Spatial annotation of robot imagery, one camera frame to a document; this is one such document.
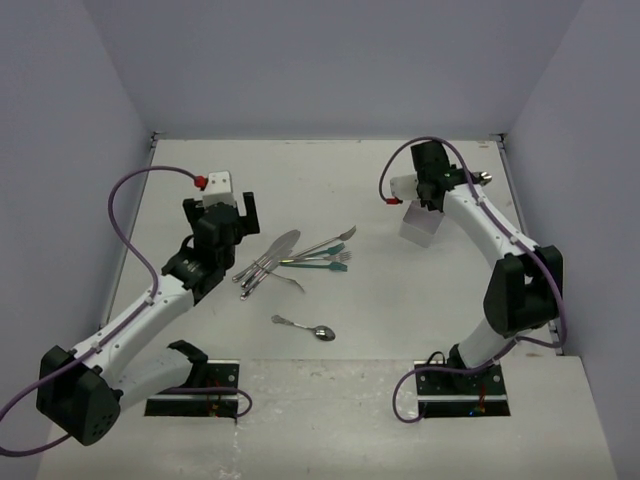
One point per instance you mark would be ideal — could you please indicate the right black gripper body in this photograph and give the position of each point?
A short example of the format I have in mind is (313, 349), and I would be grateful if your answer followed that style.
(419, 188)

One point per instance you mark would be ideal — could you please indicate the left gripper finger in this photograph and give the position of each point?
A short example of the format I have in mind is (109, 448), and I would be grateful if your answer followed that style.
(194, 211)
(250, 220)

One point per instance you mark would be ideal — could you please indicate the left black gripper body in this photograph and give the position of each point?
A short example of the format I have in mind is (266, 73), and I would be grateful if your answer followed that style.
(228, 258)

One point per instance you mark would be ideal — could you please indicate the white three-compartment container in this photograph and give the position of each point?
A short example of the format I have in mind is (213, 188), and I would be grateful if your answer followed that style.
(420, 225)

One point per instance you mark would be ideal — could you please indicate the large silver fork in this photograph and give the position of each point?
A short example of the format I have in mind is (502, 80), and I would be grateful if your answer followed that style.
(343, 237)

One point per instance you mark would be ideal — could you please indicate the ornate silver teaspoon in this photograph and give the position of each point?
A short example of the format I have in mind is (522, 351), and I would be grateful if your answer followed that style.
(321, 332)

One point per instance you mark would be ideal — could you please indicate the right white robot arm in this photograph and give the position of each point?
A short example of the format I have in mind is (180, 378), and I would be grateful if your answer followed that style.
(523, 302)

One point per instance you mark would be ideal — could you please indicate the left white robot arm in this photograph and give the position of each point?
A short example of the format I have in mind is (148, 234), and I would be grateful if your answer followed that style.
(86, 388)

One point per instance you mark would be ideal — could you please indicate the silver knife bundle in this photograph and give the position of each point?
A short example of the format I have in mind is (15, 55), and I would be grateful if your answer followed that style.
(252, 275)

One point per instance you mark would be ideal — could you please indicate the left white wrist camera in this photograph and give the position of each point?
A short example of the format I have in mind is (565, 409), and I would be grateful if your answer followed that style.
(219, 189)

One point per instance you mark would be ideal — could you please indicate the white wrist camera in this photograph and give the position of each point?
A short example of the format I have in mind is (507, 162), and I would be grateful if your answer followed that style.
(219, 189)
(404, 188)

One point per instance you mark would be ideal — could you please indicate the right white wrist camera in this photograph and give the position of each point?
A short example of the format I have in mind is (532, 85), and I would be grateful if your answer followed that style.
(404, 188)

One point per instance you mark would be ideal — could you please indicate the silver fork curved handle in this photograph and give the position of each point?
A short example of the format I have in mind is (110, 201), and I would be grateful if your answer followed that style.
(290, 281)

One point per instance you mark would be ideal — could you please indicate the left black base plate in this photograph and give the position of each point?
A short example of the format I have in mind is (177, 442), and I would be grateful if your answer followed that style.
(217, 374)

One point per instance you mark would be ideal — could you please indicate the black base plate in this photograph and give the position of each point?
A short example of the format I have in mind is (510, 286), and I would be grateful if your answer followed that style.
(217, 374)
(442, 395)

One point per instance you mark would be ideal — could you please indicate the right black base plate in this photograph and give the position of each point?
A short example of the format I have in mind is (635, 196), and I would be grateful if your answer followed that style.
(442, 395)

